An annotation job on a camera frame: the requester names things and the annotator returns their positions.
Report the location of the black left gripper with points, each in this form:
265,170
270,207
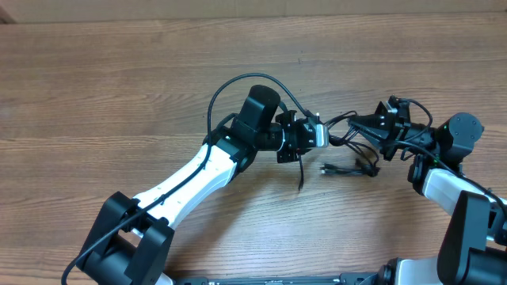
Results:
290,154

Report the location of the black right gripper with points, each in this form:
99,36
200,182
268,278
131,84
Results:
392,124

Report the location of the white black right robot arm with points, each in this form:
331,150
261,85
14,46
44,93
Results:
473,250

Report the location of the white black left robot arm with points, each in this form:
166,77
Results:
131,237

